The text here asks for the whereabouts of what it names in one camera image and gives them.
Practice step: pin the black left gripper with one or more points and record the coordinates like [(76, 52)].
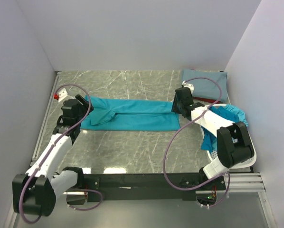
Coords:
[(87, 109)]

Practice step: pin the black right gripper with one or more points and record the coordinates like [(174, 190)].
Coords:
[(175, 108)]

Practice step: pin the teal t shirt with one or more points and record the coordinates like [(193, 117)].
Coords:
[(131, 115)]

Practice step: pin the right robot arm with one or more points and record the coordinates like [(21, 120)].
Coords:
[(215, 167)]

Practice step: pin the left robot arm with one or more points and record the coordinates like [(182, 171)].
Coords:
[(35, 192)]

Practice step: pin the folded red t shirt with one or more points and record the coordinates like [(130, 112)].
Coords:
[(204, 99)]

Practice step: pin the folded light blue t shirt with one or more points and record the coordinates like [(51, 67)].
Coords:
[(204, 88)]

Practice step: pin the white perforated laundry basket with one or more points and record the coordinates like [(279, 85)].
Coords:
[(226, 136)]

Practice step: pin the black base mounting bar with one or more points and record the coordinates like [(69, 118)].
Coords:
[(150, 186)]

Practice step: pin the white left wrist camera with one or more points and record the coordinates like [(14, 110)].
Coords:
[(61, 95)]

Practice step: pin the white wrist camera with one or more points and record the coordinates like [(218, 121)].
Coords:
[(188, 85), (61, 95)]

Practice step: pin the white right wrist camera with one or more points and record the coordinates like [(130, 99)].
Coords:
[(188, 85)]

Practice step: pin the aluminium frame rail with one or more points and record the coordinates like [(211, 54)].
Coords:
[(34, 97)]

